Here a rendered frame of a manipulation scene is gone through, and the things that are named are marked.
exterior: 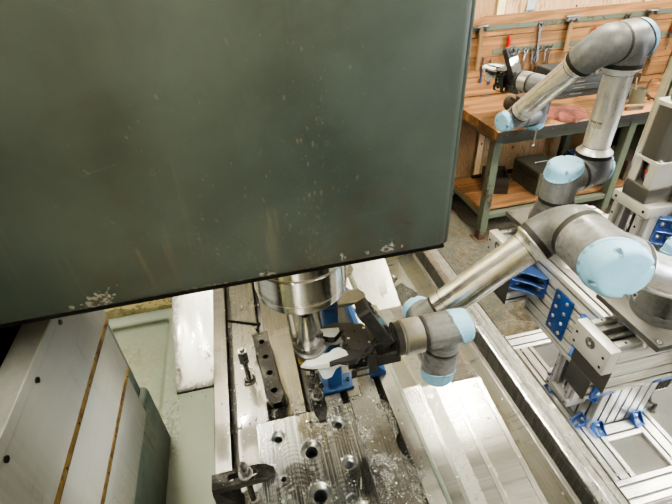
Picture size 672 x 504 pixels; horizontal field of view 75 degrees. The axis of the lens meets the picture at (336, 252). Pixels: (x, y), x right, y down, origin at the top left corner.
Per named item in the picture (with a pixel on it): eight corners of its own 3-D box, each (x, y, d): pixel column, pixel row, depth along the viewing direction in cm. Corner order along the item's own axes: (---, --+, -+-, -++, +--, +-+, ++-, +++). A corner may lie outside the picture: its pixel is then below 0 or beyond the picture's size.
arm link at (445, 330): (474, 352, 92) (480, 323, 88) (425, 362, 91) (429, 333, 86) (457, 326, 99) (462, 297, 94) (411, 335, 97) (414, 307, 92)
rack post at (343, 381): (349, 373, 125) (346, 295, 108) (354, 388, 121) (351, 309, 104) (315, 381, 124) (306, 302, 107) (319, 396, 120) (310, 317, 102)
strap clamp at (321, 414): (321, 397, 119) (317, 361, 111) (331, 441, 109) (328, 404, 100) (309, 400, 119) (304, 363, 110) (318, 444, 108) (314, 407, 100)
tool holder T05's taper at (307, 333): (295, 332, 86) (291, 307, 82) (317, 328, 86) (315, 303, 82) (298, 349, 82) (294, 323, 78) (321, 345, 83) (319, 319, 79)
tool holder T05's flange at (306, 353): (292, 338, 88) (290, 329, 86) (322, 333, 89) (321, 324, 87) (296, 362, 83) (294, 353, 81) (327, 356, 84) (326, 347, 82)
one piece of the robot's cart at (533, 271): (529, 282, 167) (534, 264, 162) (543, 297, 160) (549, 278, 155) (508, 286, 166) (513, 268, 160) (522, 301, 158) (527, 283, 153)
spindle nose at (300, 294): (253, 265, 82) (242, 209, 75) (337, 252, 84) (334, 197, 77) (258, 325, 69) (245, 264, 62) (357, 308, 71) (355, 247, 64)
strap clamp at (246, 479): (278, 485, 101) (270, 449, 92) (280, 499, 98) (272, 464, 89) (220, 500, 98) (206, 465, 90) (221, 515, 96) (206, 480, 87)
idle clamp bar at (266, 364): (270, 344, 136) (267, 330, 132) (289, 414, 115) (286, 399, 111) (254, 349, 135) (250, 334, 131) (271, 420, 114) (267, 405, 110)
